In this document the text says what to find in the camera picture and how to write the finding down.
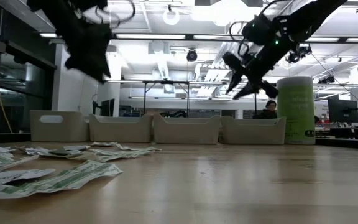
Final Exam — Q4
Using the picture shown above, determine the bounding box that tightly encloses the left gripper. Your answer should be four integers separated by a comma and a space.
56, 14, 113, 83

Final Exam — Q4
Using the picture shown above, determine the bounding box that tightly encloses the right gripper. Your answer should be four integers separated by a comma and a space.
222, 39, 298, 100

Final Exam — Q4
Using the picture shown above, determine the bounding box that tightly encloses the black computer monitor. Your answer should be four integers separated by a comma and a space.
327, 98, 358, 124
91, 98, 116, 118

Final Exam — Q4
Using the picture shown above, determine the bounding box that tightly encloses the person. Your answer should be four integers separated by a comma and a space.
253, 100, 278, 120

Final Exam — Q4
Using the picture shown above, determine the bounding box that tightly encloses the light grey plastic bin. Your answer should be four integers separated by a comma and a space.
153, 114, 222, 145
88, 113, 154, 143
221, 116, 287, 145
29, 110, 89, 143

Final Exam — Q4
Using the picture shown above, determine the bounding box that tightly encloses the green disinfectant wipes canister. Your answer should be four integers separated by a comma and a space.
277, 76, 316, 146

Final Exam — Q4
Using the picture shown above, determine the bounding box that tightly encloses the dark distant robot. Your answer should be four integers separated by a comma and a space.
160, 110, 188, 118

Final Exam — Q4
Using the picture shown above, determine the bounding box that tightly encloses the black bar with light strips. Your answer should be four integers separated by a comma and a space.
39, 32, 358, 44

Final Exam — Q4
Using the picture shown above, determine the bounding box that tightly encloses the dark office desk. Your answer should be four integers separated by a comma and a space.
313, 126, 358, 141

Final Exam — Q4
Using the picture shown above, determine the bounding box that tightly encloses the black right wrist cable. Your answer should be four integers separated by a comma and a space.
228, 20, 251, 58

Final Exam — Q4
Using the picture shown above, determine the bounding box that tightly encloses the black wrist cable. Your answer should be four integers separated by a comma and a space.
94, 0, 136, 29
228, 20, 251, 58

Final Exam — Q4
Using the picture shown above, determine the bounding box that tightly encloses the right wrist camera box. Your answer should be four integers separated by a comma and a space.
242, 14, 276, 46

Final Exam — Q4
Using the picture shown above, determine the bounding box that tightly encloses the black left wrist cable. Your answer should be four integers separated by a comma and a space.
94, 0, 136, 29

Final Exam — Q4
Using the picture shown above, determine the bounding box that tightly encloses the black workstation frame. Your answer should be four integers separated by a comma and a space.
104, 79, 276, 119

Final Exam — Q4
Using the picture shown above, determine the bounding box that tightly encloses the white ring lamp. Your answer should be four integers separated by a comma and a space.
162, 4, 181, 26

